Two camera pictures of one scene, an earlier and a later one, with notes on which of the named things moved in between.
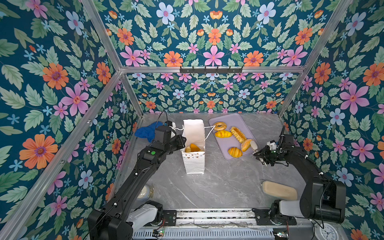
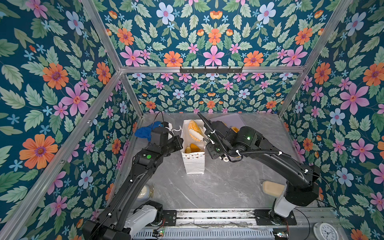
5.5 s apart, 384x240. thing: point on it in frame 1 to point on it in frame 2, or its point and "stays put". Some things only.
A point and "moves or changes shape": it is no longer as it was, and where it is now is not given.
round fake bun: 245,144 moves or changes shape
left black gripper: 182,141 stays put
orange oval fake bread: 194,148 stays put
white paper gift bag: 193,153 stays put
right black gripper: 264,155 to 209,147
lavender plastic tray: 234,120 stays put
